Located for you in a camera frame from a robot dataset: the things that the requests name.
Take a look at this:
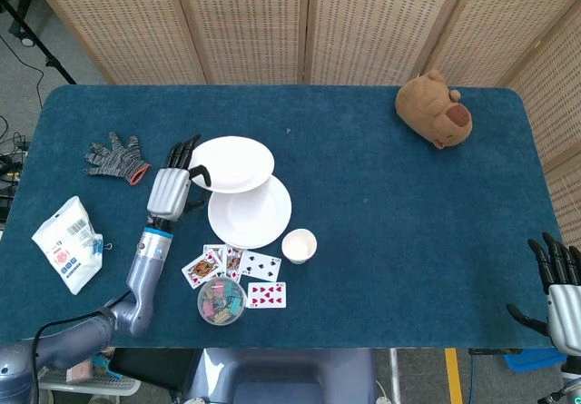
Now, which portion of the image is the king playing card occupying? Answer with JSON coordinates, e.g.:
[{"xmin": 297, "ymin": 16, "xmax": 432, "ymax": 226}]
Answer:
[{"xmin": 202, "ymin": 243, "xmax": 227, "ymax": 264}]

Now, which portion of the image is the paper cup with blue flower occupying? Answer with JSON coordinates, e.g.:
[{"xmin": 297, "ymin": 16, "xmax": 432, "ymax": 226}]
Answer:
[{"xmin": 281, "ymin": 228, "xmax": 319, "ymax": 265}]

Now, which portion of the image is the diamond face playing card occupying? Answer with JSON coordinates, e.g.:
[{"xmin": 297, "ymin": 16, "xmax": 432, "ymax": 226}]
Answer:
[{"xmin": 224, "ymin": 245, "xmax": 245, "ymax": 283}]

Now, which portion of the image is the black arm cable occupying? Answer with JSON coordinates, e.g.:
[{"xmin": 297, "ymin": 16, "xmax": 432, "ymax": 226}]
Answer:
[{"xmin": 30, "ymin": 292, "xmax": 133, "ymax": 404}]

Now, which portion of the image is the blue tablecloth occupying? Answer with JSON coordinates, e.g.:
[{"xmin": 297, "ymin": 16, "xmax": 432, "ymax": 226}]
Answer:
[{"xmin": 0, "ymin": 84, "xmax": 564, "ymax": 350}]

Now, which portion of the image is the floor cables bundle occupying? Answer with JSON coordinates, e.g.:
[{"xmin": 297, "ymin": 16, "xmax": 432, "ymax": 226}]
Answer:
[{"xmin": 0, "ymin": 113, "xmax": 33, "ymax": 223}]

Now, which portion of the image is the white paper plate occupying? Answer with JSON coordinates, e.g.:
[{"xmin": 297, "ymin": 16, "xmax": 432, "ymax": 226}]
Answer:
[
  {"xmin": 207, "ymin": 174, "xmax": 293, "ymax": 251},
  {"xmin": 188, "ymin": 135, "xmax": 276, "ymax": 194}
]

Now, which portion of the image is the black tripod stand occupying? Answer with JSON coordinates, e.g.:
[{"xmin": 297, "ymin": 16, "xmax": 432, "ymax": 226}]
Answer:
[{"xmin": 0, "ymin": 0, "xmax": 77, "ymax": 85}]

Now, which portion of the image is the blue box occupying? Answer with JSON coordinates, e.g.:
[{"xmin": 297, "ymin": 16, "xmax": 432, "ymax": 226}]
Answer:
[{"xmin": 503, "ymin": 348, "xmax": 568, "ymax": 373}]

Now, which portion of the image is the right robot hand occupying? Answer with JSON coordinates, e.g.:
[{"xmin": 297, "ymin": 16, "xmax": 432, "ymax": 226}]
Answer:
[{"xmin": 506, "ymin": 232, "xmax": 581, "ymax": 358}]

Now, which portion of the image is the grey knit work glove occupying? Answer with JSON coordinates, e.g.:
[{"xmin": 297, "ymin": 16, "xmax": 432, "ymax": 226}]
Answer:
[{"xmin": 83, "ymin": 131, "xmax": 152, "ymax": 187}]

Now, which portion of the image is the white wire basket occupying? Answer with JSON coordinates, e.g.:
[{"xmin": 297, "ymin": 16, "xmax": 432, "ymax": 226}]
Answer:
[{"xmin": 38, "ymin": 367, "xmax": 142, "ymax": 399}]

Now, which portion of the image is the white snack bag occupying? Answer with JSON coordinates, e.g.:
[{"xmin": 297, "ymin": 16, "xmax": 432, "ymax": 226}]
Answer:
[{"xmin": 31, "ymin": 195, "xmax": 104, "ymax": 296}]

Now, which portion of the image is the clear tub of binder clips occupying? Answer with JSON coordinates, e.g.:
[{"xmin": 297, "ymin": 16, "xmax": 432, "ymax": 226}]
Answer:
[{"xmin": 196, "ymin": 276, "xmax": 249, "ymax": 328}]

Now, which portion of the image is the woven folding screen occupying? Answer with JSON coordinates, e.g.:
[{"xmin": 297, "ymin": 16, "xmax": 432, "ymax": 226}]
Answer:
[{"xmin": 22, "ymin": 0, "xmax": 581, "ymax": 246}]

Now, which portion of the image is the five of spades card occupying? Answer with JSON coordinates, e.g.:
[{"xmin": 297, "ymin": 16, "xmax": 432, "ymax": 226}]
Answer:
[{"xmin": 238, "ymin": 249, "xmax": 282, "ymax": 283}]

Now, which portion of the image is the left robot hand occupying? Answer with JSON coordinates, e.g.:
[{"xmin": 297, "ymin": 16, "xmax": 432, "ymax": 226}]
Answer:
[{"xmin": 145, "ymin": 133, "xmax": 212, "ymax": 223}]

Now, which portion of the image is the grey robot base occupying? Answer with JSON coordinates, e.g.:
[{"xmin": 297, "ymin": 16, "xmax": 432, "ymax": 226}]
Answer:
[{"xmin": 181, "ymin": 348, "xmax": 380, "ymax": 404}]

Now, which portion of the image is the white pole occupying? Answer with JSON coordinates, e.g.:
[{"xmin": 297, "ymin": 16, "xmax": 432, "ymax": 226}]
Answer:
[{"xmin": 388, "ymin": 348, "xmax": 403, "ymax": 404}]

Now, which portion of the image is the black box under table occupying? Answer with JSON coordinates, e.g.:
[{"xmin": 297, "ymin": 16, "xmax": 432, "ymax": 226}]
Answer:
[{"xmin": 108, "ymin": 348, "xmax": 201, "ymax": 391}]

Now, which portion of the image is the brown capybara plush toy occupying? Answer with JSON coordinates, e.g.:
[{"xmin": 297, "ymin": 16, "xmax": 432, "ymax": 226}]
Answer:
[{"xmin": 394, "ymin": 68, "xmax": 474, "ymax": 151}]

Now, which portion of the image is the blue binder clip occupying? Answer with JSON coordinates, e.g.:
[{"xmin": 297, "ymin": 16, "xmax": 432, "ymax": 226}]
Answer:
[{"xmin": 90, "ymin": 233, "xmax": 114, "ymax": 256}]

